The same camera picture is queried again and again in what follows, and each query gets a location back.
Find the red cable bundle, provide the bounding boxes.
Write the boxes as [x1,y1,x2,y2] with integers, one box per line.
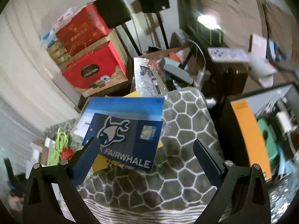
[60,148,76,161]

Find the neon green cable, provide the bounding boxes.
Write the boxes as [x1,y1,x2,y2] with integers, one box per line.
[47,127,70,167]

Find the dark blue Fairwhale card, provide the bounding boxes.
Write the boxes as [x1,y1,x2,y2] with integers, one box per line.
[82,113,163,172]

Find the clear plastic parts bag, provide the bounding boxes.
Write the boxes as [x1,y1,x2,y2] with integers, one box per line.
[132,57,168,97]

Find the grey honeycomb pattern blanket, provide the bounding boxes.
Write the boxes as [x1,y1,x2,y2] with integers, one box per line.
[78,88,220,223]

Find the orange edged storage box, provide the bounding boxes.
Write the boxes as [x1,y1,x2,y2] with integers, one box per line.
[219,83,298,182]

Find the white curtain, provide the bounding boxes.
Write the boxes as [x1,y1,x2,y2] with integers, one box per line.
[1,0,78,173]

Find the red Collection gift bag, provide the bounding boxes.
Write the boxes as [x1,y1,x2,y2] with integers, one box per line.
[59,29,128,98]

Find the stacked gold tea boxes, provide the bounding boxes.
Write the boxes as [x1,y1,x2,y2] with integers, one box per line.
[47,41,70,66]

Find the white phone case box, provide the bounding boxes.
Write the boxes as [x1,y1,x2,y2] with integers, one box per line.
[207,47,250,63]

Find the pink small box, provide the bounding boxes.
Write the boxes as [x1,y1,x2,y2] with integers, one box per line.
[248,33,267,57]

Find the red patterned gift box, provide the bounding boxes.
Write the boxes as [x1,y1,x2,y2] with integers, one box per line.
[56,3,111,56]

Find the bright desk lamp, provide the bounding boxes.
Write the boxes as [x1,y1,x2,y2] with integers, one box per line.
[197,15,221,30]

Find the left black speaker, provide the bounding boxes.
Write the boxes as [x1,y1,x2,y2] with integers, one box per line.
[93,0,143,57]

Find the brown sofa cushions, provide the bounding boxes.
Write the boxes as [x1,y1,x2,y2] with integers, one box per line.
[189,0,298,58]

